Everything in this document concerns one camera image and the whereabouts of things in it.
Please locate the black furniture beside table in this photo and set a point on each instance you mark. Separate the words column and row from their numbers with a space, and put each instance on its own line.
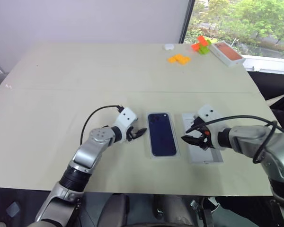
column 269, row 84

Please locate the white phone box lid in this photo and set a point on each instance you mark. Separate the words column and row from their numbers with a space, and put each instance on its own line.
column 203, row 156

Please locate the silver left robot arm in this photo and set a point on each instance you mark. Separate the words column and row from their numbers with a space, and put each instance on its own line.
column 90, row 151

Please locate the dark blue smartphone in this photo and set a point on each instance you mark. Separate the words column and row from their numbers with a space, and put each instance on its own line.
column 162, row 134

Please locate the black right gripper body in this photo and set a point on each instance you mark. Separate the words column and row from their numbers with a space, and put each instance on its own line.
column 208, row 142

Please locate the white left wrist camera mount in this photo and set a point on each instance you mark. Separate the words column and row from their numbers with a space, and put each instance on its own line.
column 125, row 118

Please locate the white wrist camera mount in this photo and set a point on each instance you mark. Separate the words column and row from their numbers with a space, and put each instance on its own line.
column 125, row 118
column 208, row 112

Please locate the grey rounded robot leg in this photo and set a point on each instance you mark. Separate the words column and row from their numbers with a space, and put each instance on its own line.
column 116, row 210
column 175, row 210

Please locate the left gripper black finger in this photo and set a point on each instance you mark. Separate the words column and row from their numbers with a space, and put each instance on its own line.
column 141, row 132
column 136, row 137

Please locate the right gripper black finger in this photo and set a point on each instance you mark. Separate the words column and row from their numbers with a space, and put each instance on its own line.
column 199, row 123
column 191, row 140

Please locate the black table clamp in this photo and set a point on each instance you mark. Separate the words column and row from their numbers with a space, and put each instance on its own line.
column 203, row 212

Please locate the white window sill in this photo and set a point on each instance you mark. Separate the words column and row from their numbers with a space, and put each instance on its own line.
column 269, row 65

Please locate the yellow toy brick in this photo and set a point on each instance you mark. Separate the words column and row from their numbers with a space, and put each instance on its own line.
column 174, row 58
column 185, row 60

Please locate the black window frame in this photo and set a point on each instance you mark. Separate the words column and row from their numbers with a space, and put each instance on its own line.
column 187, row 21

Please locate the phone box with orange print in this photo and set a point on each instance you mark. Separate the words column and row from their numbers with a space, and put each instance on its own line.
column 228, row 54

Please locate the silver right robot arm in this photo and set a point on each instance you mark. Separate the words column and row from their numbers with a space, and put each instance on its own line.
column 255, row 142

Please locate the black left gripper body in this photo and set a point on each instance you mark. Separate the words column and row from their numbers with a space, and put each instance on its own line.
column 132, row 134

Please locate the white earbud case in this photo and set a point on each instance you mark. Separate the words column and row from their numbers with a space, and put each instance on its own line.
column 168, row 46

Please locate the grey foot pedal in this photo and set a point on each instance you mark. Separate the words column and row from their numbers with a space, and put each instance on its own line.
column 13, row 209

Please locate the green toy brick stack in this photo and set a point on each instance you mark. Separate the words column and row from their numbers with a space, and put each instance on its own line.
column 205, row 49

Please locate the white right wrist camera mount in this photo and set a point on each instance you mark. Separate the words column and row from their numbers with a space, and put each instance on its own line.
column 208, row 112

